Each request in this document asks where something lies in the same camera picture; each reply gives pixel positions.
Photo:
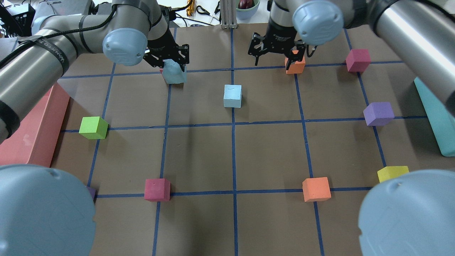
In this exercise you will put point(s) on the green bowl with fruit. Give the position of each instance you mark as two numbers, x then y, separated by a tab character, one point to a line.
245	9

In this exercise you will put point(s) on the aluminium frame post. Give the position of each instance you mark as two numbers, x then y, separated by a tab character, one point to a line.
228	14

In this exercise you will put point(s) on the purple block right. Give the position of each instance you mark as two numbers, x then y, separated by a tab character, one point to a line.
378	114

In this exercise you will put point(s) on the orange block near right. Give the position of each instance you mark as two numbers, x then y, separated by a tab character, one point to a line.
316	189

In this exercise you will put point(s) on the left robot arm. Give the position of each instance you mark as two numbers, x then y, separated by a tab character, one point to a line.
45	211

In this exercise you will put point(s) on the light blue block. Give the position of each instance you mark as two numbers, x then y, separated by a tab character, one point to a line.
232	97
172	72

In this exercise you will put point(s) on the purple block left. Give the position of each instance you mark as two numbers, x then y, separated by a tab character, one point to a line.
92	192

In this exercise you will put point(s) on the orange block far right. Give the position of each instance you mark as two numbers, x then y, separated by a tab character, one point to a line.
296	67

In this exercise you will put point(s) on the yellow block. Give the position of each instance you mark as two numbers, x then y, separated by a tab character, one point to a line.
391	172

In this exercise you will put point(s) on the brass cylinder tool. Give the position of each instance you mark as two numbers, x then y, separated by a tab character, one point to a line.
190	10

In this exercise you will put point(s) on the purple block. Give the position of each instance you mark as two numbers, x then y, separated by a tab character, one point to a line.
378	114
92	192

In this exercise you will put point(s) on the orange block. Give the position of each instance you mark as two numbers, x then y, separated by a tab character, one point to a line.
296	67
316	189

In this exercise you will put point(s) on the pink plastic bin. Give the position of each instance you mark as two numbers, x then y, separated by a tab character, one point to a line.
35	140

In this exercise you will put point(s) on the black scissors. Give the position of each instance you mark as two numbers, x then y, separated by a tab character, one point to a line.
202	11

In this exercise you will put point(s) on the teal plastic bin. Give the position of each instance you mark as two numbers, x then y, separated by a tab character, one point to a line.
441	121

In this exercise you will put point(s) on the green block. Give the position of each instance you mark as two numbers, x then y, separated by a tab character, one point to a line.
93	128

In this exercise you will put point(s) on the dark pink block near left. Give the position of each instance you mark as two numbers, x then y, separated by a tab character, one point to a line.
157	190

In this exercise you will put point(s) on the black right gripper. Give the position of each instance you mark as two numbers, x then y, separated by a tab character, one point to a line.
278	35

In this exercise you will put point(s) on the pink block far right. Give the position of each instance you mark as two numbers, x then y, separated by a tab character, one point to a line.
358	60

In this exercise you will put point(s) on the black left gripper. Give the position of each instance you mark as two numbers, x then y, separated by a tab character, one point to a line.
161	47

